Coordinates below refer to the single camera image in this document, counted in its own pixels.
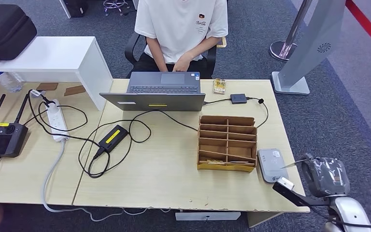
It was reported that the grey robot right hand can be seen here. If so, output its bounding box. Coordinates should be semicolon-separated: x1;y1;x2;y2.
300;153;351;198

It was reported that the person's left hand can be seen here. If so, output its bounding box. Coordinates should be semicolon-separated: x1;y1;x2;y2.
172;53;193;73

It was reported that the person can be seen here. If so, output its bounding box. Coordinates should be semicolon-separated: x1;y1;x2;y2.
131;0;228;79

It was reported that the grey card reader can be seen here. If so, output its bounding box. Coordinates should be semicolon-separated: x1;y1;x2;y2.
257;148;290;184

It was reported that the grey laptop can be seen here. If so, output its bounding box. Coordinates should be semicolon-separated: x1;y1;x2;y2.
99;71;206;112

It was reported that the black office chair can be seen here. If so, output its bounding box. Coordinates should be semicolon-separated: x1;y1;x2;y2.
125;32;218;79

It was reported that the small black USB hub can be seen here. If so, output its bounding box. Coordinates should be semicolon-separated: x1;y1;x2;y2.
230;93;248;105

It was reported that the wooden desk leg panel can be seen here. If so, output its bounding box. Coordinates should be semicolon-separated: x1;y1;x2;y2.
247;212;285;229

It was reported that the chrome chair base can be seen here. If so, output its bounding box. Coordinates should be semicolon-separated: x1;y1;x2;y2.
102;0;130;16

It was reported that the black yellow-labelled power adapter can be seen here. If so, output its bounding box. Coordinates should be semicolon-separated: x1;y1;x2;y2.
98;124;129;153

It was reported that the brown cardboard piece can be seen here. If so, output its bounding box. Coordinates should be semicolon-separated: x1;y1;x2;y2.
64;85;87;97
36;82;59;91

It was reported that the cardboard slotted organizer box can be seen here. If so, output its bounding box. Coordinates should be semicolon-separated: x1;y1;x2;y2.
197;115;258;173

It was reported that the black cabinet box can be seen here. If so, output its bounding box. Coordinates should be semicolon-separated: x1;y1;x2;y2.
64;0;89;18

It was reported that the white furniture leg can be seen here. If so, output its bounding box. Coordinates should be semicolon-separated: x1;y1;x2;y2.
58;0;72;19

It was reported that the white desk shelf riser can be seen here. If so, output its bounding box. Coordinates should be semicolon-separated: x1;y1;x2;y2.
0;36;114;112

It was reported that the white power strip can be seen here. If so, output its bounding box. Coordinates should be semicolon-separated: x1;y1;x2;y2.
46;99;70;143

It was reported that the grey kiosk stand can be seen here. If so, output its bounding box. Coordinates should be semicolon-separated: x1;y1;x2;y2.
271;0;348;96

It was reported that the clear plastic water bottle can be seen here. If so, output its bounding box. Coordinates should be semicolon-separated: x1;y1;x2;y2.
0;71;24;94

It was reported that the black carrying case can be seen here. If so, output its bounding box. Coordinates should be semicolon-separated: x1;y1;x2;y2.
0;3;38;68

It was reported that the black remote controller with antennas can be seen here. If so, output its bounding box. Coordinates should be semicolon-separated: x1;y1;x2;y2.
0;93;29;159

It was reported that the short black hub cable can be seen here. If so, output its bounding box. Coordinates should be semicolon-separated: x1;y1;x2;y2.
203;98;232;106

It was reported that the black cable with ferrite bead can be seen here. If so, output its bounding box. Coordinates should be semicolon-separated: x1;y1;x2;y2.
246;97;270;129

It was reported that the chrome stanchion post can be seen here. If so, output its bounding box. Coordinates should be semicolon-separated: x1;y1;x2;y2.
269;0;313;62

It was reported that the black laptop charger cable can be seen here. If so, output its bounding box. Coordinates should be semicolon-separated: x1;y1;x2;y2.
77;110;199;179

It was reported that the black mains cable with plug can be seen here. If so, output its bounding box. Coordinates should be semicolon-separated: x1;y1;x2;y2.
28;89;101;148

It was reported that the white under-desk bracket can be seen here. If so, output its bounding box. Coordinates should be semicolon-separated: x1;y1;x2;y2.
175;211;242;222

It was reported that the grey power strip cable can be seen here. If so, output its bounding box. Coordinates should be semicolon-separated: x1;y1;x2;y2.
41;141;173;222

